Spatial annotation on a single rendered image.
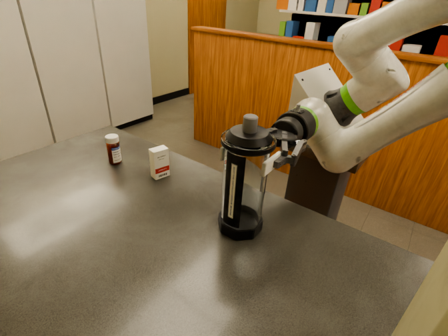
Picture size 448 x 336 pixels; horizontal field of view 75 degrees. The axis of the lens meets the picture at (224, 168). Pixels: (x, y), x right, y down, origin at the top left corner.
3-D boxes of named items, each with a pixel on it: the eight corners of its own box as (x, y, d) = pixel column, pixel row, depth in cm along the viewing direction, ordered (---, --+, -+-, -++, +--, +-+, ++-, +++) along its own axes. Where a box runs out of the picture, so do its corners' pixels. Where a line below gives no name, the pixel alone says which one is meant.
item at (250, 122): (255, 163, 53) (259, 129, 49) (215, 148, 57) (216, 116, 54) (279, 147, 59) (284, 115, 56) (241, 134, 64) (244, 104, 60)
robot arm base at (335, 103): (345, 88, 125) (358, 79, 121) (363, 118, 124) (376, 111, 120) (318, 94, 107) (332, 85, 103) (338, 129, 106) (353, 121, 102)
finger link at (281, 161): (283, 158, 62) (296, 163, 61) (272, 167, 58) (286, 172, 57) (284, 152, 61) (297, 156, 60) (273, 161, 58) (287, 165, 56)
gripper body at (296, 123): (277, 112, 75) (259, 121, 68) (309, 121, 71) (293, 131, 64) (273, 139, 78) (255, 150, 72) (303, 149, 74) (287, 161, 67)
